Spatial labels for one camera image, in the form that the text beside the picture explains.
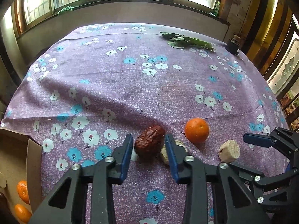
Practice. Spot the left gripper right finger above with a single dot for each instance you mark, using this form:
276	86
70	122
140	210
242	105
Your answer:
232	200

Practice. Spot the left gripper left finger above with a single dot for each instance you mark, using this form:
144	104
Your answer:
67	201

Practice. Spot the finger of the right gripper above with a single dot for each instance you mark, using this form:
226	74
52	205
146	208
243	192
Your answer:
281	139
252	174

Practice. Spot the small orange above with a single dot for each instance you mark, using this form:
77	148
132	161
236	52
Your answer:
196	130

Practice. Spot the dark red date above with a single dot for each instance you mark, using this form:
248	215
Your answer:
150	142

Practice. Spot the cardboard box tray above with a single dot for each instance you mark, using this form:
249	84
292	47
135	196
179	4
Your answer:
20	161

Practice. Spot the small black object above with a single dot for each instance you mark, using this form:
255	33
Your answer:
232	45

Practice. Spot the purple floral tablecloth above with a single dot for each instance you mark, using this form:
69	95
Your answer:
83	95

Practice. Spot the green leafy vegetable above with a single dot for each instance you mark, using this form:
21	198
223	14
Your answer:
180	41

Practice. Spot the green bottle on sill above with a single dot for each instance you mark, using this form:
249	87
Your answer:
216	9

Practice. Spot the green cloth on sill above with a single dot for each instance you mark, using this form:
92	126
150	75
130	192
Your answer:
65	9

